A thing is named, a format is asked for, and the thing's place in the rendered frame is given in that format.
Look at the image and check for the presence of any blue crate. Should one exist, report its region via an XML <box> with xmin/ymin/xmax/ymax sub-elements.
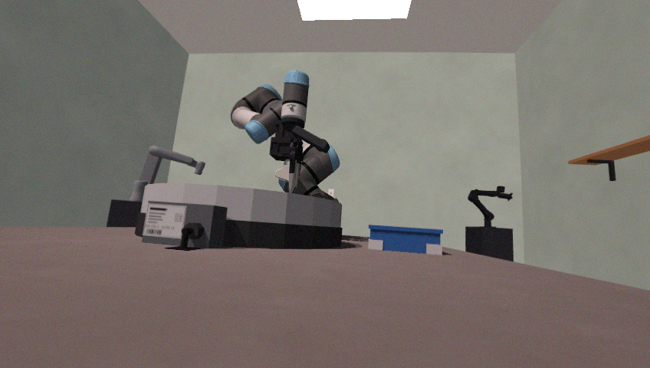
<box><xmin>368</xmin><ymin>225</ymin><xmax>443</xmax><ymax>255</ymax></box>

